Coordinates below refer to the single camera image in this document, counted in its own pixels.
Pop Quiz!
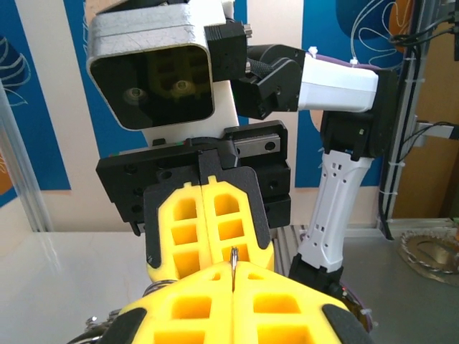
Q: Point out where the metal sprocket disc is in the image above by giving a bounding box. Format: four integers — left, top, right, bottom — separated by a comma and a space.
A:
397, 229, 459, 287

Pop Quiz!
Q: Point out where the black cable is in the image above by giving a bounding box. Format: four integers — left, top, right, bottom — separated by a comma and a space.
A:
378, 46, 422, 241

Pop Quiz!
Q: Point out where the grey metal bracket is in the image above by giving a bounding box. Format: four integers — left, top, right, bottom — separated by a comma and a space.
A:
412, 120, 459, 140

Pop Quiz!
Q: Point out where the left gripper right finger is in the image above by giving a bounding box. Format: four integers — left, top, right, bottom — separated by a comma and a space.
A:
232, 261, 370, 344

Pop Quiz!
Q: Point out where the aluminium frame post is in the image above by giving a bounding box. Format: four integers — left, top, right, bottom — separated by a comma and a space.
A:
379, 0, 427, 234
0, 82, 55, 234

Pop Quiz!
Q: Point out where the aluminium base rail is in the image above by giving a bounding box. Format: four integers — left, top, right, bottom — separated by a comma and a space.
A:
274, 224, 306, 277

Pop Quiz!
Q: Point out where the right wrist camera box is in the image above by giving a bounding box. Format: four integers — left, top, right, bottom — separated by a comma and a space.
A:
85, 0, 240, 148

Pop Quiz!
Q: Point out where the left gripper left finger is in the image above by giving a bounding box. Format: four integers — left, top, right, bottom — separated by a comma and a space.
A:
103, 263, 236, 344

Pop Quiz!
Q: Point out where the brown wooden board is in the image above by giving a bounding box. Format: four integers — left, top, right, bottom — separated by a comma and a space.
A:
392, 34, 459, 219

